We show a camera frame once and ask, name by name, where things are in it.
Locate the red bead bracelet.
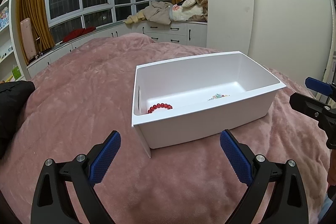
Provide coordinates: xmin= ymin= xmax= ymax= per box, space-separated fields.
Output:
xmin=147 ymin=102 xmax=173 ymax=114

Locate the black puffer jacket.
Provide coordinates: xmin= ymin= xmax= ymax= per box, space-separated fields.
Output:
xmin=0 ymin=81 xmax=35 ymax=159

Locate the white drawer cabinet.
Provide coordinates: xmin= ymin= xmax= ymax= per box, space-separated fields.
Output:
xmin=131 ymin=21 xmax=207 ymax=48

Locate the white plastic storage box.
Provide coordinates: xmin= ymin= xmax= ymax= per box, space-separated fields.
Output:
xmin=131 ymin=51 xmax=285 ymax=154

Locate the white bookshelf with toys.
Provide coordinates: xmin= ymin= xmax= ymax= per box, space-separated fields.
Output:
xmin=0 ymin=0 xmax=19 ymax=83

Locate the pile of beige clothes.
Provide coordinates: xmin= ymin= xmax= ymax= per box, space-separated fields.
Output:
xmin=123 ymin=0 xmax=208 ymax=25

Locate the red cloth on sill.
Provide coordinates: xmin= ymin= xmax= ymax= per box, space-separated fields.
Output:
xmin=62 ymin=27 xmax=96 ymax=43

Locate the left mustard curtain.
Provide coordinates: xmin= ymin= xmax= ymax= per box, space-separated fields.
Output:
xmin=15 ymin=0 xmax=55 ymax=50

